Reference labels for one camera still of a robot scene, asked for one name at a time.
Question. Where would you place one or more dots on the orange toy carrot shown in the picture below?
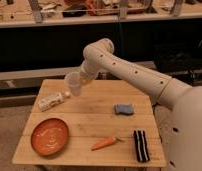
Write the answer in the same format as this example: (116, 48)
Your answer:
(106, 142)

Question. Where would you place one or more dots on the blue sponge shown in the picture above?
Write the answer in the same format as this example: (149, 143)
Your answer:
(124, 109)

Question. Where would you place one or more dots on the long workbench shelf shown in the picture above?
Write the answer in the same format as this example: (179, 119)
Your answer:
(29, 13)

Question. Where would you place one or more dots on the wooden table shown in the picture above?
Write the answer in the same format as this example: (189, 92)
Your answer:
(91, 117)

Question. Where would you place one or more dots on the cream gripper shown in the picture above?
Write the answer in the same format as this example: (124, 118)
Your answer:
(86, 77)

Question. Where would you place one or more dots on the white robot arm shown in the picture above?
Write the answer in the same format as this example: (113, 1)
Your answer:
(183, 100)

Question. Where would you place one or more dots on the black white striped cloth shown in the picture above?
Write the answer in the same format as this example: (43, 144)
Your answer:
(141, 146)

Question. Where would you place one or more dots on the translucent white cup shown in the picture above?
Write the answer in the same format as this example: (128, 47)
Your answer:
(73, 82)

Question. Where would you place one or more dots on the orange plate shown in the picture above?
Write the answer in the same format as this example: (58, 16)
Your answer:
(49, 137)

